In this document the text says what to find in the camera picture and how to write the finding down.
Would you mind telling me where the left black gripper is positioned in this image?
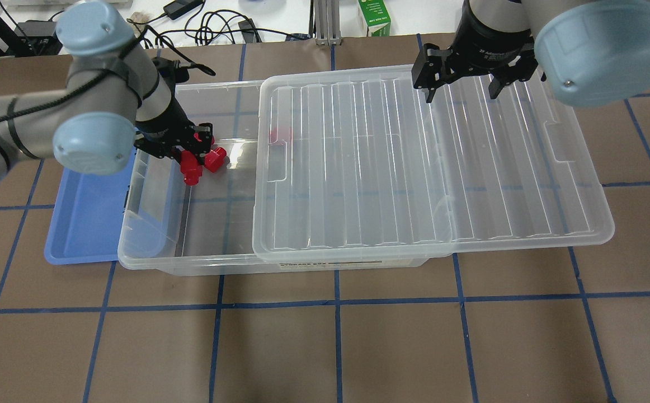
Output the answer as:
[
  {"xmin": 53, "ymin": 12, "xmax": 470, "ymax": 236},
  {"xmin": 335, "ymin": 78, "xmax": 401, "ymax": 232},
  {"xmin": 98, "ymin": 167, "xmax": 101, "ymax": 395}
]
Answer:
[{"xmin": 134, "ymin": 96, "xmax": 215, "ymax": 166}]

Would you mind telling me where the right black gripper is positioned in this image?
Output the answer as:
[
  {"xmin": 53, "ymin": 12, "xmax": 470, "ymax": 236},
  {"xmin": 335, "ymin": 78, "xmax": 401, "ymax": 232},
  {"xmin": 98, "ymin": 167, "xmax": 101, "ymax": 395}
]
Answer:
[{"xmin": 411, "ymin": 6, "xmax": 538, "ymax": 104}]

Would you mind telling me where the red block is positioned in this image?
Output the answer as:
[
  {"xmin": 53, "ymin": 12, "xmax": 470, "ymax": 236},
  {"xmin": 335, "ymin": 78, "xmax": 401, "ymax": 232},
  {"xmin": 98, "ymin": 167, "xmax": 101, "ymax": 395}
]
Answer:
[
  {"xmin": 203, "ymin": 147, "xmax": 228, "ymax": 173},
  {"xmin": 268, "ymin": 126, "xmax": 294, "ymax": 146},
  {"xmin": 180, "ymin": 149, "xmax": 206, "ymax": 186}
]

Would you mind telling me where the clear plastic box lid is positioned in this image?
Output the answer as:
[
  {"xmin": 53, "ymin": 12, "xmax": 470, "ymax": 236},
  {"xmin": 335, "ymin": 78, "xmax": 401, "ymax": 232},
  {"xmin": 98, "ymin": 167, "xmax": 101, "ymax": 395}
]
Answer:
[{"xmin": 252, "ymin": 65, "xmax": 615, "ymax": 264}]

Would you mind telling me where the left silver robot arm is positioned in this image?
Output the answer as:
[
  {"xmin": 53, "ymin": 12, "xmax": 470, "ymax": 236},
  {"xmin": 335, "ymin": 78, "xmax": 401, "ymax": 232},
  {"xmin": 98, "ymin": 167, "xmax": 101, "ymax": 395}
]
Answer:
[{"xmin": 0, "ymin": 1, "xmax": 215, "ymax": 186}]

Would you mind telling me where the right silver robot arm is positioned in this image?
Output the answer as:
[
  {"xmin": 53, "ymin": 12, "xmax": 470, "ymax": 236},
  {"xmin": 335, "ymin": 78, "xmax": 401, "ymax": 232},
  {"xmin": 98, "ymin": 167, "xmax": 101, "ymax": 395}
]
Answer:
[{"xmin": 411, "ymin": 1, "xmax": 650, "ymax": 107}]

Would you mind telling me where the red block in box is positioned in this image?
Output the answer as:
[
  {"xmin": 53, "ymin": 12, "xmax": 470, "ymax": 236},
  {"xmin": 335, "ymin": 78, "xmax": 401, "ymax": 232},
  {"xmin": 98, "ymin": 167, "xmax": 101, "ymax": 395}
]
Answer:
[{"xmin": 203, "ymin": 147, "xmax": 228, "ymax": 173}]

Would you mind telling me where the clear plastic storage box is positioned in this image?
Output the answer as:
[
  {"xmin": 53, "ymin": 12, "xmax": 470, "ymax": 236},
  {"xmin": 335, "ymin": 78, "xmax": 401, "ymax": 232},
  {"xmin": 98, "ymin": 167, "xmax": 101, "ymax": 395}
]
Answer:
[{"xmin": 117, "ymin": 80, "xmax": 426, "ymax": 277}]

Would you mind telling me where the red block under lid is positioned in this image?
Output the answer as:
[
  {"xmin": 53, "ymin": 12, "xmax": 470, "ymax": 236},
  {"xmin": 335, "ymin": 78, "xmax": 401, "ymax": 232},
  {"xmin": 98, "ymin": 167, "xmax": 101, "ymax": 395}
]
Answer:
[{"xmin": 268, "ymin": 126, "xmax": 294, "ymax": 146}]

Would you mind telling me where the green white carton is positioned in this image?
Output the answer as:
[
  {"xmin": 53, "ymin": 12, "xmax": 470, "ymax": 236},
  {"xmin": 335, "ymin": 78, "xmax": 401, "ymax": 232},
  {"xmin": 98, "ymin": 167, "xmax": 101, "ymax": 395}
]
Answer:
[{"xmin": 356, "ymin": 0, "xmax": 392, "ymax": 38}]

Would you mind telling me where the black power adapter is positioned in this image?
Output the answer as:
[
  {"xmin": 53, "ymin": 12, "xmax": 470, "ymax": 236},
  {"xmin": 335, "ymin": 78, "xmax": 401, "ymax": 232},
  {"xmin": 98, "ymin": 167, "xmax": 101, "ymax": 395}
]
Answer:
[{"xmin": 162, "ymin": 0, "xmax": 205, "ymax": 20}]

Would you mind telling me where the blue plastic tray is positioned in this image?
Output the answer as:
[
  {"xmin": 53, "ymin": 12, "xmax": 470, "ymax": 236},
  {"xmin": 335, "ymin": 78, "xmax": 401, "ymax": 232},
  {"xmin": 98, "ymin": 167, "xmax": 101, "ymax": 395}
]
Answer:
[{"xmin": 44, "ymin": 159, "xmax": 134, "ymax": 265}]

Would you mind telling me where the aluminium frame post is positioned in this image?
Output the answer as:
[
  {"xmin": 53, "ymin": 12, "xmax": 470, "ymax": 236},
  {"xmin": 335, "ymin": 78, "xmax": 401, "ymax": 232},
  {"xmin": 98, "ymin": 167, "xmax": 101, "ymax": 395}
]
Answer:
[{"xmin": 309, "ymin": 0, "xmax": 342, "ymax": 46}]

